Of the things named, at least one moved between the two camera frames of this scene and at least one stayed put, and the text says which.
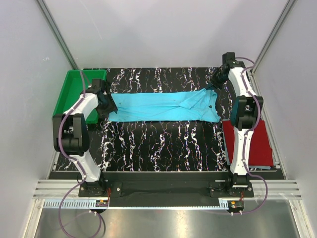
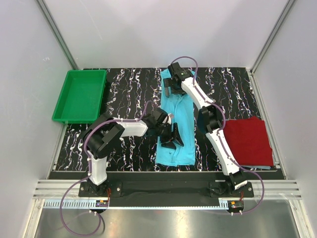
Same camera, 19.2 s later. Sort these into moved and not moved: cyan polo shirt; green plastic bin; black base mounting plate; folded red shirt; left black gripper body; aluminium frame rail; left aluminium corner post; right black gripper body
Moved: right black gripper body; left black gripper body; cyan polo shirt
Not moved: folded red shirt; green plastic bin; black base mounting plate; left aluminium corner post; aluminium frame rail
